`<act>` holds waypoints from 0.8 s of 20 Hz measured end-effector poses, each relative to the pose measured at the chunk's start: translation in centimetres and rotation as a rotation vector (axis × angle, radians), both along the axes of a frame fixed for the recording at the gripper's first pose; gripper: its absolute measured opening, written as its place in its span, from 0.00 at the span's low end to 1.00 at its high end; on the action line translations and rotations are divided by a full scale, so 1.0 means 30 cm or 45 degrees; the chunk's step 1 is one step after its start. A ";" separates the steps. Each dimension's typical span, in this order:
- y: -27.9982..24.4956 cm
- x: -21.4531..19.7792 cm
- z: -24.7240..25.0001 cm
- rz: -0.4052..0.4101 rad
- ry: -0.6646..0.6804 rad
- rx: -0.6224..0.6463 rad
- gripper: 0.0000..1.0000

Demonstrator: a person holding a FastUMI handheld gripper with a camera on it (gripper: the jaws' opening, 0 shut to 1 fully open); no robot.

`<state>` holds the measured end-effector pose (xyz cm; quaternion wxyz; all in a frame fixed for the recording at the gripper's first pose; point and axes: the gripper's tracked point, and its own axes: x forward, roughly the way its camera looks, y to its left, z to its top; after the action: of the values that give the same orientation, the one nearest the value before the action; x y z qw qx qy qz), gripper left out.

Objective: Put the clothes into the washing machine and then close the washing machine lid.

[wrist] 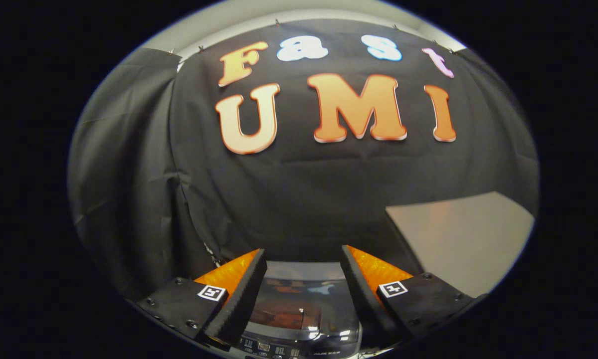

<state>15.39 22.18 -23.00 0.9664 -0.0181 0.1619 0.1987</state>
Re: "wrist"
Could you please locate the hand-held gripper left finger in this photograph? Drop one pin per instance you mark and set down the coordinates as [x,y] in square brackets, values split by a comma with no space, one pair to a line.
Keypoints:
[239,304]

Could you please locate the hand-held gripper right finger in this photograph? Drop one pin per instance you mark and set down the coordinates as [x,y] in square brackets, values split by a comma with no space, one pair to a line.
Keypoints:
[366,299]

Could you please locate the black backdrop cloth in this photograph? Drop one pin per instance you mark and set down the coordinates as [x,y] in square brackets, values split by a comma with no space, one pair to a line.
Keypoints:
[328,189]

